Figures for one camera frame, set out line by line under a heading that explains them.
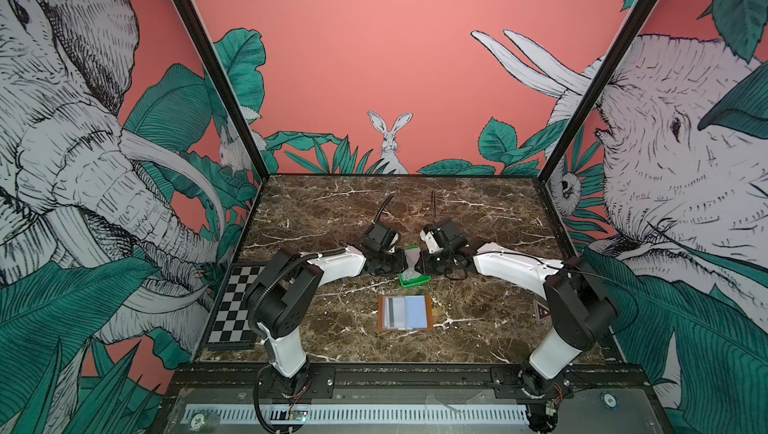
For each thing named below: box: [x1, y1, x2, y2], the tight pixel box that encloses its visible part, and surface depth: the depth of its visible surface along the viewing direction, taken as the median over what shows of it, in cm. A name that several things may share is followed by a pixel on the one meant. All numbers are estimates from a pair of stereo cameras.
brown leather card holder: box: [378, 295, 434, 331], surface depth 87 cm
